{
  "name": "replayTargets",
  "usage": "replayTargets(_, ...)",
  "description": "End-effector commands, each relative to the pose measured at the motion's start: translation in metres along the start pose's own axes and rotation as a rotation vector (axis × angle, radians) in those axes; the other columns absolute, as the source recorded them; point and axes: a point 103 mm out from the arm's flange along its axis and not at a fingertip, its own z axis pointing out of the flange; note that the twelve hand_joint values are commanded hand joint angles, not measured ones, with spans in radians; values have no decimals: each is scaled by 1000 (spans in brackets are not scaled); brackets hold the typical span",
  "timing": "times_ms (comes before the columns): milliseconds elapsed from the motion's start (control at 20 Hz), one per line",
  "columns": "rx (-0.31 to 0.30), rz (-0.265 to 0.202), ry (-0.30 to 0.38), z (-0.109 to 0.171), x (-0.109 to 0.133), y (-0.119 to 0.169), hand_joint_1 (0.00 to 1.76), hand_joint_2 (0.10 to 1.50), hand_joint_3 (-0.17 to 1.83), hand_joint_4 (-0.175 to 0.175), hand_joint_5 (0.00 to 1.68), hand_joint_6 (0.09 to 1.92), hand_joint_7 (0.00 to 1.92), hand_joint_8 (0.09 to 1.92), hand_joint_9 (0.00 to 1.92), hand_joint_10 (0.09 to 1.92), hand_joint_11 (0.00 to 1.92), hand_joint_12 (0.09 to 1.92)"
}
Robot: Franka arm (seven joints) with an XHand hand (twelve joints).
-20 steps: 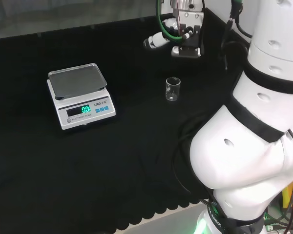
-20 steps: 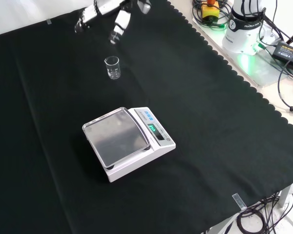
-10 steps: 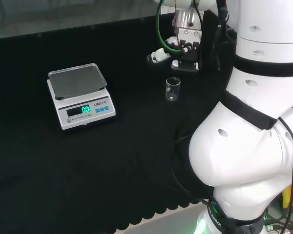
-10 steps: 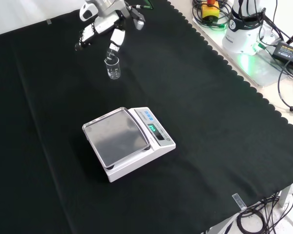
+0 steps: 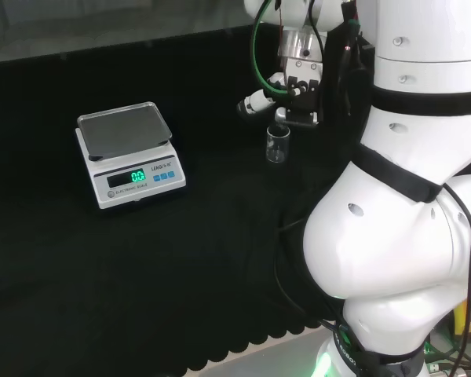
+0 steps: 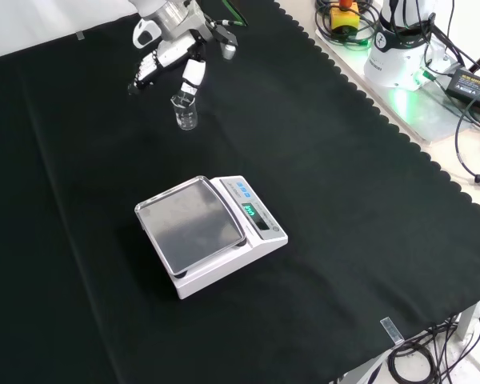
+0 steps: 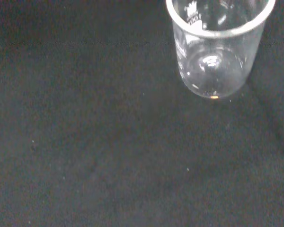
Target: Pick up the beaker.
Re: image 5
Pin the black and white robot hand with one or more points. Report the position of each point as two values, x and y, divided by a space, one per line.
304 94

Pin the small clear glass beaker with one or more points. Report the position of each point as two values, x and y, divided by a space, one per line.
278 147

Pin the white electronic balance steel pan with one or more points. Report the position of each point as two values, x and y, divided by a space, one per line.
133 165

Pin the black cloth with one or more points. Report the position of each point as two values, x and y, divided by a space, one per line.
161 275

